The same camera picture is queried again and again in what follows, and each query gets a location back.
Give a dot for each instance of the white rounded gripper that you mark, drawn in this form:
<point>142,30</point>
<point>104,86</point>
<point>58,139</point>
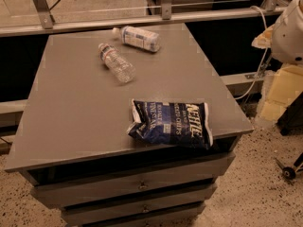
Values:
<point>290,38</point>

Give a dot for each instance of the metal railing frame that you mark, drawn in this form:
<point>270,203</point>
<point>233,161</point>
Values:
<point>31,17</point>

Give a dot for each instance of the black caster wheel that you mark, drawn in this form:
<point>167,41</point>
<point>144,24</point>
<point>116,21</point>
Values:
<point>289,172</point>

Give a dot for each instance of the white labelled plastic bottle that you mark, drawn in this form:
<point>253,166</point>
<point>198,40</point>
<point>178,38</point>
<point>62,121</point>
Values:
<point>138,37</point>

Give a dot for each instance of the grey drawer cabinet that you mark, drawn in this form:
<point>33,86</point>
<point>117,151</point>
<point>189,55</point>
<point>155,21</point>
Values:
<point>72,143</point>

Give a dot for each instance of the clear plastic water bottle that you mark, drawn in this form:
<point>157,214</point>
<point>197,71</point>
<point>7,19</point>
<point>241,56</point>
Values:
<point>122,69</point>

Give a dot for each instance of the blue Kettle chips bag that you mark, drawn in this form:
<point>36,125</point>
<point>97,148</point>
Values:
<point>182,124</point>

